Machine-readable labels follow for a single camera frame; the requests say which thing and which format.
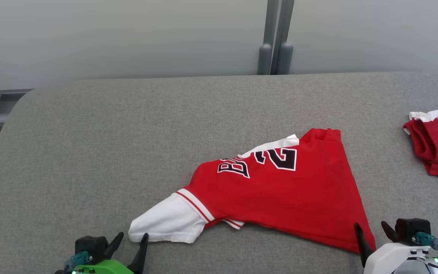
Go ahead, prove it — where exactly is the teal left camera connector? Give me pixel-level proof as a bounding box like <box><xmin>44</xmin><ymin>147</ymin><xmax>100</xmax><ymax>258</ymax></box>
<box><xmin>63</xmin><ymin>251</ymin><xmax>91</xmax><ymax>272</ymax></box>

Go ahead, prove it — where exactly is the teal camera connector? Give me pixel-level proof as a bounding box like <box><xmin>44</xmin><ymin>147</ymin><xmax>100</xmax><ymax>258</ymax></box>
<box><xmin>412</xmin><ymin>232</ymin><xmax>438</xmax><ymax>250</ymax></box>
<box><xmin>63</xmin><ymin>251</ymin><xmax>91</xmax><ymax>272</ymax></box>

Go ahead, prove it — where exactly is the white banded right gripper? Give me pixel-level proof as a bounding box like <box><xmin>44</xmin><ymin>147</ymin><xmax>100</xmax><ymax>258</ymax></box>
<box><xmin>354</xmin><ymin>220</ymin><xmax>432</xmax><ymax>274</ymax></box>

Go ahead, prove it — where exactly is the teal right camera connector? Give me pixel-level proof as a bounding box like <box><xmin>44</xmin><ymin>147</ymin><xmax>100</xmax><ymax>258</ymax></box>
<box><xmin>412</xmin><ymin>232</ymin><xmax>438</xmax><ymax>250</ymax></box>

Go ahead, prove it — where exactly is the red Bulls basketball jersey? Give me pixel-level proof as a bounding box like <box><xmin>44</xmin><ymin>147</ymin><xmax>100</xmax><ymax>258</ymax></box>
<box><xmin>128</xmin><ymin>128</ymin><xmax>376</xmax><ymax>254</ymax></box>

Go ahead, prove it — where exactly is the grey partition post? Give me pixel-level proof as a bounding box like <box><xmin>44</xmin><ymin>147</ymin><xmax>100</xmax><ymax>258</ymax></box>
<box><xmin>257</xmin><ymin>0</ymin><xmax>280</xmax><ymax>75</ymax></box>
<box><xmin>272</xmin><ymin>0</ymin><xmax>295</xmax><ymax>75</ymax></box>

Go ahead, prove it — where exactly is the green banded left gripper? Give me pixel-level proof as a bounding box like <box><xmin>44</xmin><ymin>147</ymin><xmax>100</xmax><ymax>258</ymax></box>
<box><xmin>69</xmin><ymin>232</ymin><xmax>150</xmax><ymax>274</ymax></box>

